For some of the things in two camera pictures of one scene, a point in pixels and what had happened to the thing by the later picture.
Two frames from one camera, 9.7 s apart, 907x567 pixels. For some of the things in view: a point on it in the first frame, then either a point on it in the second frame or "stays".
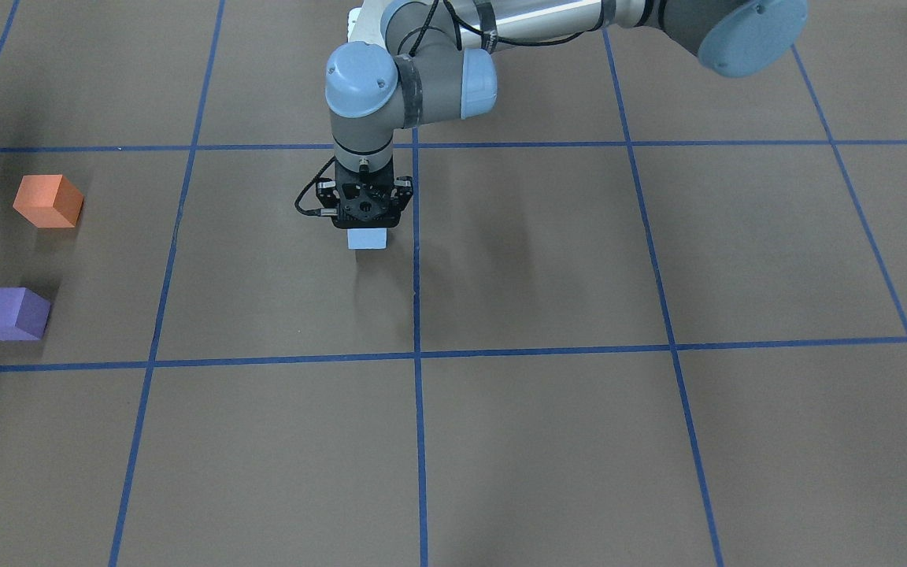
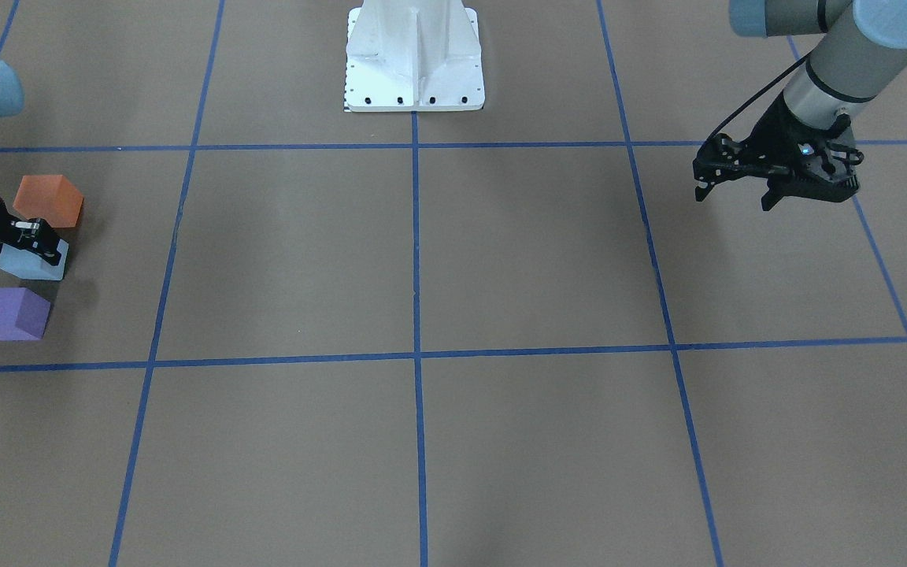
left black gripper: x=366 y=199 to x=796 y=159
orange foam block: x=48 y=201 stays
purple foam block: x=11 y=313 stays
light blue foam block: x=364 y=239 to x=30 y=266
